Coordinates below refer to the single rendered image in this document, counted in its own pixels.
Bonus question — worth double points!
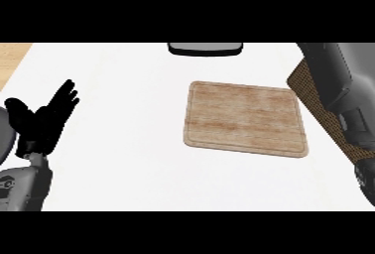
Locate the wooden cutting board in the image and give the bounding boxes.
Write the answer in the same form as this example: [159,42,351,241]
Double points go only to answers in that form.
[181,80,309,159]

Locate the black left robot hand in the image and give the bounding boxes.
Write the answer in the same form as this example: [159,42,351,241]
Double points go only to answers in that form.
[2,78,82,159]

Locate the brown wicker basket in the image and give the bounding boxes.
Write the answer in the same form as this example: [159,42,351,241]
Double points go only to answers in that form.
[284,59,369,165]

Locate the dark grey appliance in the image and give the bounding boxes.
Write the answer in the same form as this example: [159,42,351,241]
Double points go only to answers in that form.
[166,43,245,58]

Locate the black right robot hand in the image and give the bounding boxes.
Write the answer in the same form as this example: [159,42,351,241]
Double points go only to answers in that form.
[352,161,375,207]

